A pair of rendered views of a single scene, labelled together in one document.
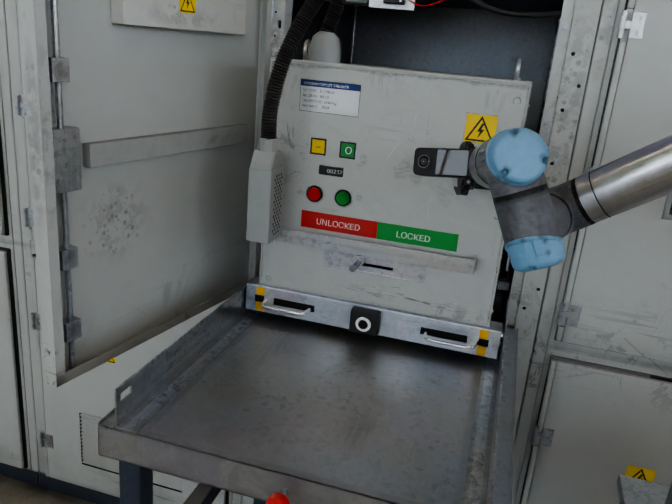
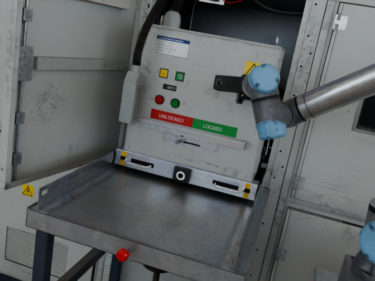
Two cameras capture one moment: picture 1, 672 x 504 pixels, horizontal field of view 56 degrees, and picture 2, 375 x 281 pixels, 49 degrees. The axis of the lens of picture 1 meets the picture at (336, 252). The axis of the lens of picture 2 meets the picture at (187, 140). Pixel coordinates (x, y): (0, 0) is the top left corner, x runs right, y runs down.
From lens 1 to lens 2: 0.23 m
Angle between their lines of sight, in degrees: 4
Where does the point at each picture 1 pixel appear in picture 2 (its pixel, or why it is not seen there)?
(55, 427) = not seen: outside the picture
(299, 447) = (137, 229)
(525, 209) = (267, 106)
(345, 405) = (165, 213)
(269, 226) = (132, 114)
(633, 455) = (331, 268)
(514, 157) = (261, 78)
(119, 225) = (48, 105)
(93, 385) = (17, 209)
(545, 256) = (275, 131)
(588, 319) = (309, 185)
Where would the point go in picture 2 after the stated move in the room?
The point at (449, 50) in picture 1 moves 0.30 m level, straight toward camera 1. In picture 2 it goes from (247, 33) to (245, 31)
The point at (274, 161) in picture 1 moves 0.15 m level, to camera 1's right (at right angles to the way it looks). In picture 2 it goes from (138, 78) to (182, 86)
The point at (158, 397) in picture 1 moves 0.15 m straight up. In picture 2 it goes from (61, 199) to (66, 151)
